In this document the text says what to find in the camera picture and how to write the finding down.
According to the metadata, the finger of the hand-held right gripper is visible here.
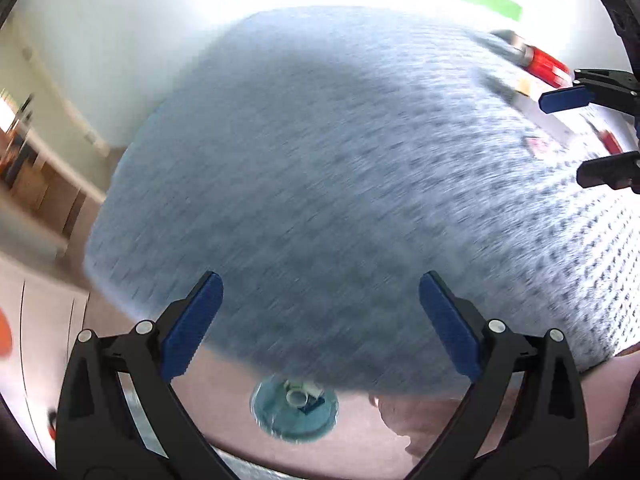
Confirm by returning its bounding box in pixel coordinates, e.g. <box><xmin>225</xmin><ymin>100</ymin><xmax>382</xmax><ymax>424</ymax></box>
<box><xmin>576</xmin><ymin>151</ymin><xmax>640</xmax><ymax>191</ymax></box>
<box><xmin>539</xmin><ymin>68</ymin><xmax>640</xmax><ymax>120</ymax></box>

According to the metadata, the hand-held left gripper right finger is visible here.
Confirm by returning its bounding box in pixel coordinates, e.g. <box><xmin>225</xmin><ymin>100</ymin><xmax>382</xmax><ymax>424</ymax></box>
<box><xmin>405</xmin><ymin>270</ymin><xmax>588</xmax><ymax>480</ymax></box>

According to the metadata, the white wardrobe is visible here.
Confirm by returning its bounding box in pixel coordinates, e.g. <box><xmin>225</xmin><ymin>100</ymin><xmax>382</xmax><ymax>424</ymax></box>
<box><xmin>0</xmin><ymin>255</ymin><xmax>96</xmax><ymax>466</ymax></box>

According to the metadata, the small dark red box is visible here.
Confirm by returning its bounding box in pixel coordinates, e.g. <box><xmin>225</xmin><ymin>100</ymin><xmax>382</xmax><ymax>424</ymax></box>
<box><xmin>597</xmin><ymin>129</ymin><xmax>625</xmax><ymax>156</ymax></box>

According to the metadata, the yellow and white box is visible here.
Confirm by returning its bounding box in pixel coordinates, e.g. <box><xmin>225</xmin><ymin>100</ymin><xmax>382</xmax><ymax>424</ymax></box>
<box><xmin>510</xmin><ymin>76</ymin><xmax>578</xmax><ymax>142</ymax></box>

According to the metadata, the small pink packet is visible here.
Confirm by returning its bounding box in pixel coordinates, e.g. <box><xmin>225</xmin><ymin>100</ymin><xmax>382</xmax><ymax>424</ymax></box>
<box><xmin>525</xmin><ymin>136</ymin><xmax>551</xmax><ymax>160</ymax></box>

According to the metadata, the blue fleece blanket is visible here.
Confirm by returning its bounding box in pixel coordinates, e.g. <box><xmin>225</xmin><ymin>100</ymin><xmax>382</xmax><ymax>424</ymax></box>
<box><xmin>85</xmin><ymin>6</ymin><xmax>640</xmax><ymax>401</ymax></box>

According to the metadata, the wooden cabinet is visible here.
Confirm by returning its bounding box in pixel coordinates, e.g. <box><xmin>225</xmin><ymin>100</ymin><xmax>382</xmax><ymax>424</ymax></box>
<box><xmin>0</xmin><ymin>125</ymin><xmax>106</xmax><ymax>261</ymax></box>

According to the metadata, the red drink can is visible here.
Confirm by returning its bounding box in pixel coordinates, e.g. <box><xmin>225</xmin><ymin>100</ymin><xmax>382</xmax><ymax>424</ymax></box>
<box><xmin>492</xmin><ymin>29</ymin><xmax>573</xmax><ymax>86</ymax></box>

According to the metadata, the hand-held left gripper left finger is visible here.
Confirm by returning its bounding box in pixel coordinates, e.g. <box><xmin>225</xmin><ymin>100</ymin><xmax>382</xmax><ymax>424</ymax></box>
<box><xmin>55</xmin><ymin>270</ymin><xmax>236</xmax><ymax>480</ymax></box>

